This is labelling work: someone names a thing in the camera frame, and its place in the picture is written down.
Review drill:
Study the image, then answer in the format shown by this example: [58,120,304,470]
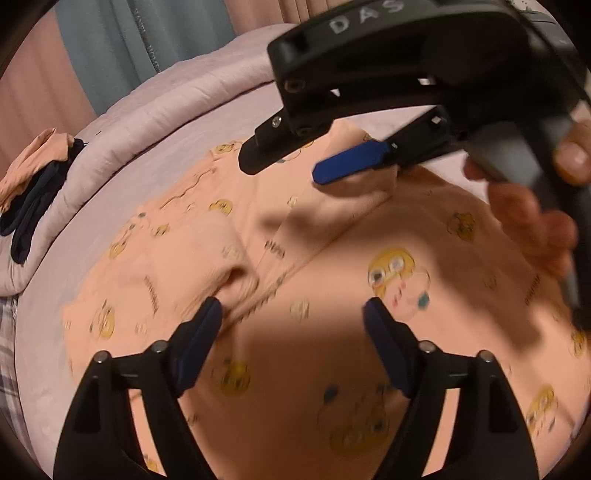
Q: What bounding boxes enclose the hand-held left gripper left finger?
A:
[53,296,225,480]

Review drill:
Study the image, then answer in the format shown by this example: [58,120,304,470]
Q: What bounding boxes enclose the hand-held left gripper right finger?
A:
[361,296,541,480]

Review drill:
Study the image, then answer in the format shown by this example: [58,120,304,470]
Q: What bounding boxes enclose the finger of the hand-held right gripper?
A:
[238,108,334,175]
[312,105,464,185]

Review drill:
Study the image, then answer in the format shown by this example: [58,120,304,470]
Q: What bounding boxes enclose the peach cartoon print garment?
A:
[62,119,591,480]

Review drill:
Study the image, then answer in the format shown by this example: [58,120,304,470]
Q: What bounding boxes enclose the person's right hand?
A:
[463,122,591,280]

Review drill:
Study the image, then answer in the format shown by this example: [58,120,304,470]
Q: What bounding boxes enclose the pink comforter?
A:
[0,21,296,296]

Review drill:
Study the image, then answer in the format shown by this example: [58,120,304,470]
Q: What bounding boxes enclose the pink curtain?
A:
[224,0,333,37]
[0,23,99,158]

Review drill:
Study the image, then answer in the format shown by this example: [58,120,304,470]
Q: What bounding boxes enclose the lavender bed sheet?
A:
[14,78,591,464]

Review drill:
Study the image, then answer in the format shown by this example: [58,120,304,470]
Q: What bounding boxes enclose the teal curtain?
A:
[55,0,237,117]

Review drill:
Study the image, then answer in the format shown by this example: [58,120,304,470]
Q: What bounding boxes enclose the plaid bed sheet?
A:
[0,295,37,457]

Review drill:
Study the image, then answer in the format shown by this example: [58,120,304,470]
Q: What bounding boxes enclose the folded navy garment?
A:
[0,137,89,266]

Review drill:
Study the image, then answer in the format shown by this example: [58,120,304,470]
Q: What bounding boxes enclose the folded plain peach garment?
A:
[0,128,75,210]

